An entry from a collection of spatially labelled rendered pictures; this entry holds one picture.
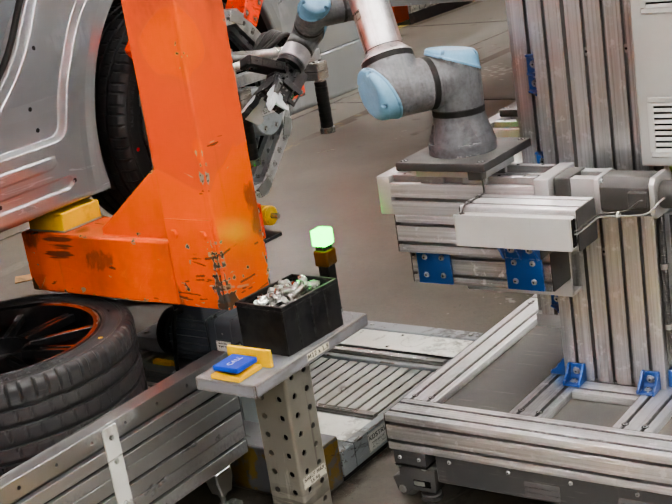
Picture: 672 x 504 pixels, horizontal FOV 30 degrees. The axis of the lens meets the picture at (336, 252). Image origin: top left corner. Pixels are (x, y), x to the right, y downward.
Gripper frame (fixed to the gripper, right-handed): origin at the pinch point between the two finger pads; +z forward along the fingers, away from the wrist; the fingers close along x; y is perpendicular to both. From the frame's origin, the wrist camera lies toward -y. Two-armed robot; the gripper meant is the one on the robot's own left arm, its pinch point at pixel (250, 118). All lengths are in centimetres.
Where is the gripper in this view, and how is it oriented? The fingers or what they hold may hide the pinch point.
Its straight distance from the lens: 306.3
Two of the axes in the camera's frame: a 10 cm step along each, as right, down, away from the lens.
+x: -5.8, 1.8, 7.9
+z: -3.9, 7.9, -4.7
